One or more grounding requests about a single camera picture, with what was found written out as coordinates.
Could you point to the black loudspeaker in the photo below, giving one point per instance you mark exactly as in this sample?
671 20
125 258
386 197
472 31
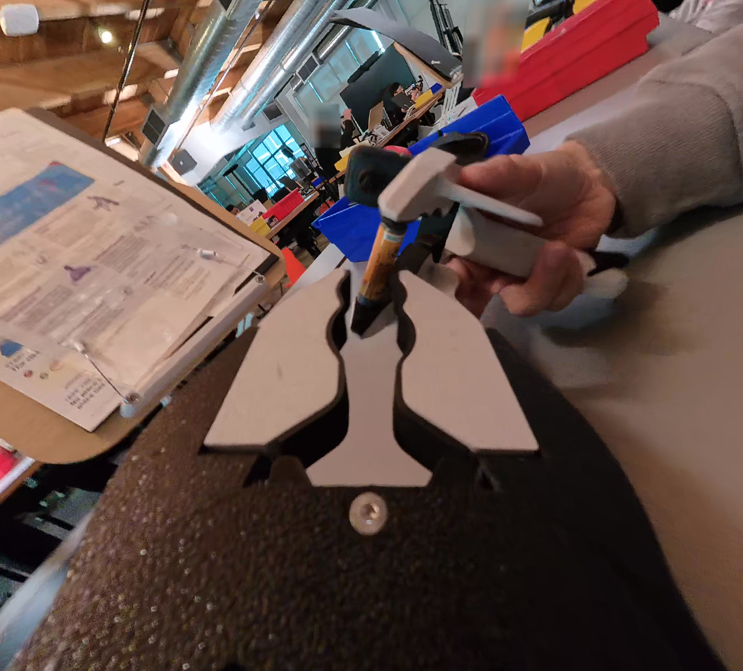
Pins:
184 159

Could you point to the grey leaning board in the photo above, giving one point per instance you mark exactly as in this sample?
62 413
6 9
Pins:
400 30

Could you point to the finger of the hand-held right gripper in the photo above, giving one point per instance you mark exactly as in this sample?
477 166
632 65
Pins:
380 318
418 186

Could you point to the red box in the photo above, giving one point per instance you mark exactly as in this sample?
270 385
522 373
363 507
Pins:
11 462

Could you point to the blue plastic bin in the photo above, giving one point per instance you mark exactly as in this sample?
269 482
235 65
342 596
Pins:
342 230

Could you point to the white ceiling sensor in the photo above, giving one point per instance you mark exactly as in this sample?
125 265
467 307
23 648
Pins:
18 20

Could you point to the grey desk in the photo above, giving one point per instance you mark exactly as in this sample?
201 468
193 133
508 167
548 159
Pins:
667 450

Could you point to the person's right hand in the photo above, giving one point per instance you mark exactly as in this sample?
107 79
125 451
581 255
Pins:
557 189

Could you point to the orange battery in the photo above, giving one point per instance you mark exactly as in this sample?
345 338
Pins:
380 265

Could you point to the wooden document stand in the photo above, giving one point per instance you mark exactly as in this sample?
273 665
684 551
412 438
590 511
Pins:
52 439

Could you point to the orange bucket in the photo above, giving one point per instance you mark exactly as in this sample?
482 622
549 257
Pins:
292 268

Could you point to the small red plastic bin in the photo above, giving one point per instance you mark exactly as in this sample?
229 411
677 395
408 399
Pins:
284 207

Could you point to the large red plastic bin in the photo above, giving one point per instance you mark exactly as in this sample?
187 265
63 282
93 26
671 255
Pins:
580 56

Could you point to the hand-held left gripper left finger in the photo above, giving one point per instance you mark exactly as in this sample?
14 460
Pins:
278 381

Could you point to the silver ventilation duct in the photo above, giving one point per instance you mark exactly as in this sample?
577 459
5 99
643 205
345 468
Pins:
325 9
203 56

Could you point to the printed paper sheets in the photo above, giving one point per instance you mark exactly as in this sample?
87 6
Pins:
116 276

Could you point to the black hanging rod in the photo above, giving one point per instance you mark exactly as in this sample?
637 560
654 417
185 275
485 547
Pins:
139 27

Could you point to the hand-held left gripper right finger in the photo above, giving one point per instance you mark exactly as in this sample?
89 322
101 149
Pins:
458 381

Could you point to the black monitor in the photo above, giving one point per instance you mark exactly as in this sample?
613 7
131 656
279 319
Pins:
371 85

